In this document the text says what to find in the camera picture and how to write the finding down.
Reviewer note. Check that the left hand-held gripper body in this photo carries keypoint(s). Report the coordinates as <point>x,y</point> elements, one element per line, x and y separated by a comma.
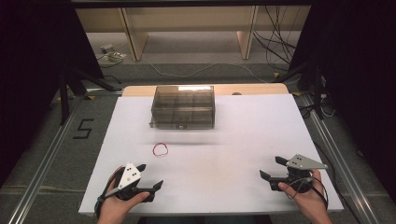
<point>129,175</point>

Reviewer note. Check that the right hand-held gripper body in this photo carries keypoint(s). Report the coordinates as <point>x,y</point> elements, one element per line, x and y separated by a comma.
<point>302,163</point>

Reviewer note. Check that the black curtain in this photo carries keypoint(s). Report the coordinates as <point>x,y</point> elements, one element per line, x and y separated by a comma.
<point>34,77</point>
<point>358,77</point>

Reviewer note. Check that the white board sheet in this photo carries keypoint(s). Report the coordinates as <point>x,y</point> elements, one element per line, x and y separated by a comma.
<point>233,155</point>

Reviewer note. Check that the black tripod stand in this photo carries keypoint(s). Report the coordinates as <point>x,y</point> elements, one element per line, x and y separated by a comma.
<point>317,90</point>
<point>65,93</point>

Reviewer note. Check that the clear plastic drawer box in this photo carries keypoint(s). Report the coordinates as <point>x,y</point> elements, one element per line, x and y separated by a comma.
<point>183,107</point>

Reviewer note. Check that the metal floor rail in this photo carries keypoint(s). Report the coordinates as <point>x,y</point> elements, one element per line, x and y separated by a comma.
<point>40,174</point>
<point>339,161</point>

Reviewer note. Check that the wooden table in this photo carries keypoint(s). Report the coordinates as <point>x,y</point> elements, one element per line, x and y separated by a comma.
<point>261,89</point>

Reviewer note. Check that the red rubber band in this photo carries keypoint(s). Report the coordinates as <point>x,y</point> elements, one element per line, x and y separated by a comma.
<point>154,148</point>

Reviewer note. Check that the person's left hand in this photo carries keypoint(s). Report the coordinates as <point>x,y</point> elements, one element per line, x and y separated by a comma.
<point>113,206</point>

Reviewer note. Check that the light wooden desk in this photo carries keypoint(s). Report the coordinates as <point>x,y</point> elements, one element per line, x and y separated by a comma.
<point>186,18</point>

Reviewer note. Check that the grey power adapter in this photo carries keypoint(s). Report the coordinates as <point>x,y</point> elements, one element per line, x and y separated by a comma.
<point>106,48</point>

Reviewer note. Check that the person's right hand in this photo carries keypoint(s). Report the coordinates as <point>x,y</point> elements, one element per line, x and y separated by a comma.
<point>308,202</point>

